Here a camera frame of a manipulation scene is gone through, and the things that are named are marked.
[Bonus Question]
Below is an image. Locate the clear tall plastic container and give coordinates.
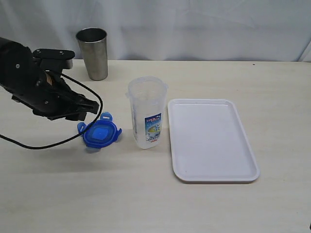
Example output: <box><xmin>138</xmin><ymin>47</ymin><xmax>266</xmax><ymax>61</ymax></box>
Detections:
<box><xmin>126</xmin><ymin>76</ymin><xmax>168</xmax><ymax>149</ymax></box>

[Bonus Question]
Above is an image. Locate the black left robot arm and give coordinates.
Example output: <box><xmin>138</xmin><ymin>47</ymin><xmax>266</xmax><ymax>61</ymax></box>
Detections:
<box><xmin>0</xmin><ymin>38</ymin><xmax>99</xmax><ymax>121</ymax></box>

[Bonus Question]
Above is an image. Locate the blue plastic lid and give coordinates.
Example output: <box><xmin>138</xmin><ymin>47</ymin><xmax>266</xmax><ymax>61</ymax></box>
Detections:
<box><xmin>81</xmin><ymin>112</ymin><xmax>122</xmax><ymax>154</ymax></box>

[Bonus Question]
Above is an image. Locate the white rectangular plastic tray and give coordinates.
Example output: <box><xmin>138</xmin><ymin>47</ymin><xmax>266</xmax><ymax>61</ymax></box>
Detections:
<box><xmin>168</xmin><ymin>99</ymin><xmax>260</xmax><ymax>183</ymax></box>

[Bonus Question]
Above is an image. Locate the black cable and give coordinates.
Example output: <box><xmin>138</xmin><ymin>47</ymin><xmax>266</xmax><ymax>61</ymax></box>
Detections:
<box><xmin>0</xmin><ymin>72</ymin><xmax>104</xmax><ymax>150</ymax></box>

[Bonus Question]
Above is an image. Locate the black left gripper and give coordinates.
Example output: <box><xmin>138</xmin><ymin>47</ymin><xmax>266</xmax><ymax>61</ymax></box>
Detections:
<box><xmin>11</xmin><ymin>73</ymin><xmax>99</xmax><ymax>121</ymax></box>

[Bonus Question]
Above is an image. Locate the stainless steel tumbler cup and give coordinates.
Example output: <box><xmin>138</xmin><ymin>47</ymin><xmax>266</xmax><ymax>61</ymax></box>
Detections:
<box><xmin>76</xmin><ymin>27</ymin><xmax>108</xmax><ymax>81</ymax></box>

